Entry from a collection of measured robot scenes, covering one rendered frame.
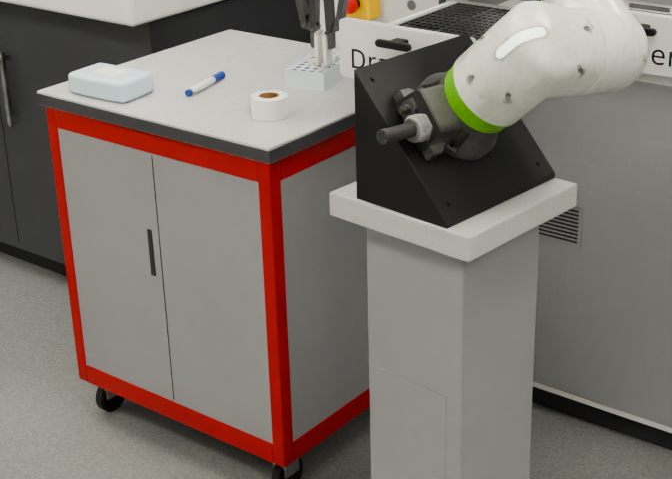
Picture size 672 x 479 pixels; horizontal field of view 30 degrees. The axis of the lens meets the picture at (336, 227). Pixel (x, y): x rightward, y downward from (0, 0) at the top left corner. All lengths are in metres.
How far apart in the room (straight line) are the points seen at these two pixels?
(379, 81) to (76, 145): 0.87
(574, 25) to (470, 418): 0.65
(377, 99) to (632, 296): 0.91
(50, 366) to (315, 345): 0.88
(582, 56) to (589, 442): 1.16
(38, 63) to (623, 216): 1.55
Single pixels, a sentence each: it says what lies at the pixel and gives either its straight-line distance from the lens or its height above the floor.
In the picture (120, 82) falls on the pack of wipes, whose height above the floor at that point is 0.80.
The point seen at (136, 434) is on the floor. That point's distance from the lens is 2.82.
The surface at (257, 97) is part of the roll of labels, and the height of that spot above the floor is 0.80.
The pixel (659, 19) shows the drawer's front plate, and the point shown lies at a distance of 2.38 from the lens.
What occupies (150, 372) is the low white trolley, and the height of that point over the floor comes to 0.18.
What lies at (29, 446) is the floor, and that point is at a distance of 2.84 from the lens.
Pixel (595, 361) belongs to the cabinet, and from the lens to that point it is 2.71.
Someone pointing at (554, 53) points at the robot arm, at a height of 1.02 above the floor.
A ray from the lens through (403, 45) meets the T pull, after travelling 2.23.
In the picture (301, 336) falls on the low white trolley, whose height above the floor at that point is 0.35.
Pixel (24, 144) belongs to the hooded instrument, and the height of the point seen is 0.40.
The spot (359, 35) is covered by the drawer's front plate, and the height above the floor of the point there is 0.90.
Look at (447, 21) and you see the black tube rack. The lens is 2.44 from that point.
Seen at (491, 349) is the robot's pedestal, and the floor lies 0.51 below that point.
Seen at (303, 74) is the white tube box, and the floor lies 0.79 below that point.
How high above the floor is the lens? 1.50
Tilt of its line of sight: 23 degrees down
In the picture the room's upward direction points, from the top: 2 degrees counter-clockwise
